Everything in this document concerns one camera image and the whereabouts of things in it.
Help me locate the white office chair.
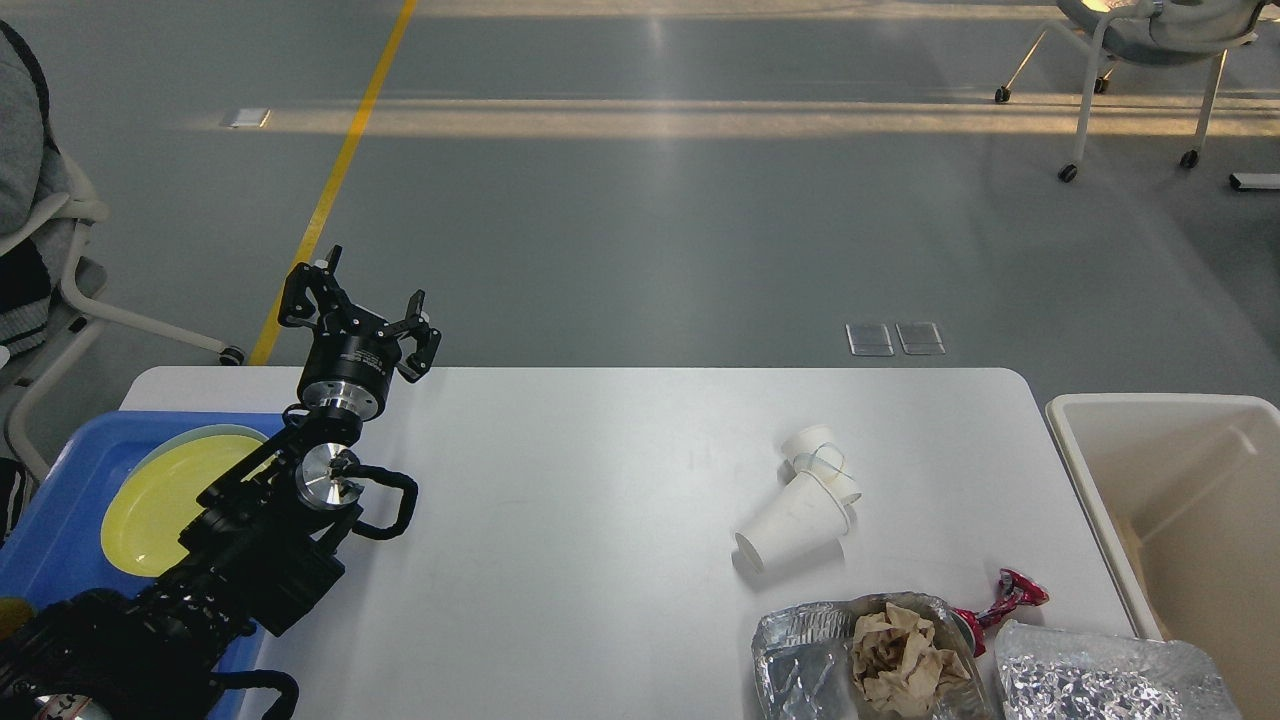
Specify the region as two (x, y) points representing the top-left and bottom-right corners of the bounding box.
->
(993, 1), (1266, 184)
(0, 26), (247, 546)

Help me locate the white plastic bin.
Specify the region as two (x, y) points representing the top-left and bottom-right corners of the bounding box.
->
(1046, 393), (1279, 719)

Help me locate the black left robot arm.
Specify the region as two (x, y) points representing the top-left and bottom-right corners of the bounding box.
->
(3, 246), (442, 719)

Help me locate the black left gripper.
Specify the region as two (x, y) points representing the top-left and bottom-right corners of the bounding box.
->
(278, 243), (443, 421)

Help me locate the small clear plastic lid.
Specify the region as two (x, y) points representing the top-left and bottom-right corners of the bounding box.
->
(845, 323), (896, 357)
(895, 322), (947, 356)

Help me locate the crumpled brown paper napkin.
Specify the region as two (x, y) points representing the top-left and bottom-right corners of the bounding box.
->
(850, 602), (972, 719)

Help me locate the aluminium foil sheet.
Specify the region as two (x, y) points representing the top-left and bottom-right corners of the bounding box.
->
(993, 623), (1242, 719)
(751, 592), (997, 719)

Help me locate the yellow plate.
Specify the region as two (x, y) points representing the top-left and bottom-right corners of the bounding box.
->
(100, 436), (264, 578)

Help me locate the white floor socket plate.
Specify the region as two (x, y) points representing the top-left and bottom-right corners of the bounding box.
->
(221, 108), (271, 129)

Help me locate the blue plastic tray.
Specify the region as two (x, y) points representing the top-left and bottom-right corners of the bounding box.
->
(3, 413), (300, 719)

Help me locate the dark teal mug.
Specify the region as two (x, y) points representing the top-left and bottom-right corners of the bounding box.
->
(0, 597), (37, 641)

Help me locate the white paper cup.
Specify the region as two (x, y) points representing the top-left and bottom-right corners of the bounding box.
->
(735, 471), (863, 573)

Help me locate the white bar on floor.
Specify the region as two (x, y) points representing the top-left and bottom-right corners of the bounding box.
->
(1228, 172), (1280, 192)

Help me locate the pale green plate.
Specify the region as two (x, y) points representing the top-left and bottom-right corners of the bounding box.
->
(129, 423), (268, 477)

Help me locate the white office chair left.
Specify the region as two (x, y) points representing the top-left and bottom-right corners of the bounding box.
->
(0, 26), (247, 546)

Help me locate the white office chair right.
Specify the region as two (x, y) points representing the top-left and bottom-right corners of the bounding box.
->
(993, 1), (1266, 184)

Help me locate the clear plastic cup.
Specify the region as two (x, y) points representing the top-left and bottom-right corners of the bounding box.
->
(781, 424), (864, 506)

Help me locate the red foil candy wrapper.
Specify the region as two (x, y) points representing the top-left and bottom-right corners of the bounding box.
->
(948, 568), (1051, 659)

